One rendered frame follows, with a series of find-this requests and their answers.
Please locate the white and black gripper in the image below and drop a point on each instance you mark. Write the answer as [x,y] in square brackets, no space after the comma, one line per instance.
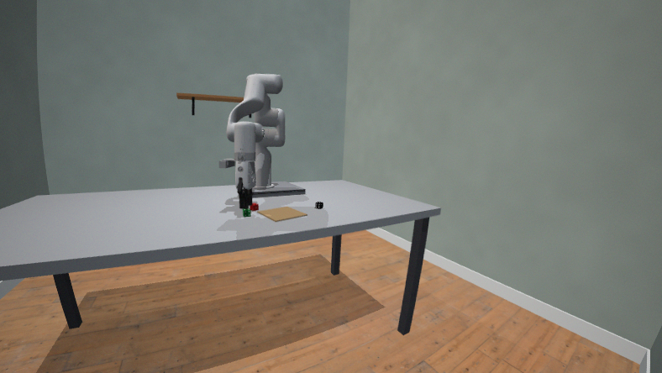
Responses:
[245,178]

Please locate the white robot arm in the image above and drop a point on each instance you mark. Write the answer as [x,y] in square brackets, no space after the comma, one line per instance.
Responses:
[243,134]

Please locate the tan square mat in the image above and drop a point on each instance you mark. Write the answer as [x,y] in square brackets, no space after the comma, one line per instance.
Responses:
[280,214]

